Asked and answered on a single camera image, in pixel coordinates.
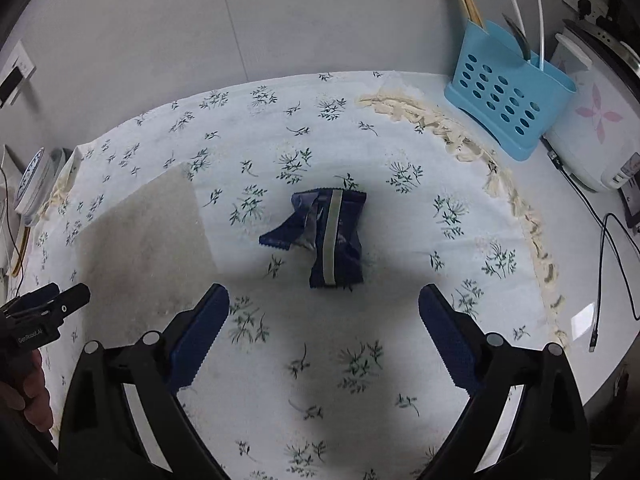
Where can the white floral tablecloth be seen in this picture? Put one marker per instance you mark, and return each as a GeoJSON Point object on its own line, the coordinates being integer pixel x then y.
{"type": "Point", "coordinates": [400, 270]}

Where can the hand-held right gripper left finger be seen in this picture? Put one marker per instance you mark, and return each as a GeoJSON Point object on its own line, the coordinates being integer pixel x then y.
{"type": "Point", "coordinates": [200, 330]}

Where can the black plug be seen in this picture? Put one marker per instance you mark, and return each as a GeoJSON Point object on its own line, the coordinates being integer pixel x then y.
{"type": "Point", "coordinates": [585, 6]}

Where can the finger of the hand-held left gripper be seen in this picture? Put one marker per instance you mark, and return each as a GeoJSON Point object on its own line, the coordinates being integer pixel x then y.
{"type": "Point", "coordinates": [67, 302]}
{"type": "Point", "coordinates": [30, 300]}

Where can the person's left hand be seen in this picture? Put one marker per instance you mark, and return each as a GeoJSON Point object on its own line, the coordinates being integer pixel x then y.
{"type": "Point", "coordinates": [25, 390]}

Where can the black charger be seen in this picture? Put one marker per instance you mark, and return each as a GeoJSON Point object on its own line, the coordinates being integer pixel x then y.
{"type": "Point", "coordinates": [10, 85]}

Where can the dark metal spoon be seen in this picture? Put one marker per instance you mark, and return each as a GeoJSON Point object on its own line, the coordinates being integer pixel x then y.
{"type": "Point", "coordinates": [517, 35]}

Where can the blue snack wrapper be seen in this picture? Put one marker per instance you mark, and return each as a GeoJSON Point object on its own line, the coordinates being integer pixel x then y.
{"type": "Point", "coordinates": [345, 250]}

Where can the clear bubble wrap sheet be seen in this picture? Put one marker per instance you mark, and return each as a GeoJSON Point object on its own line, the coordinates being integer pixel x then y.
{"type": "Point", "coordinates": [145, 240]}

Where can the white rice cooker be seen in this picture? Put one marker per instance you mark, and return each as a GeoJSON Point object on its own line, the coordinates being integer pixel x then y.
{"type": "Point", "coordinates": [595, 120]}

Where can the blue utensil basket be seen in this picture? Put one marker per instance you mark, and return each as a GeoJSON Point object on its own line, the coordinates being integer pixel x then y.
{"type": "Point", "coordinates": [500, 95]}

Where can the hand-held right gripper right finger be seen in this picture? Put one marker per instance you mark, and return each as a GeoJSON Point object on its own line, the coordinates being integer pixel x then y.
{"type": "Point", "coordinates": [447, 330]}

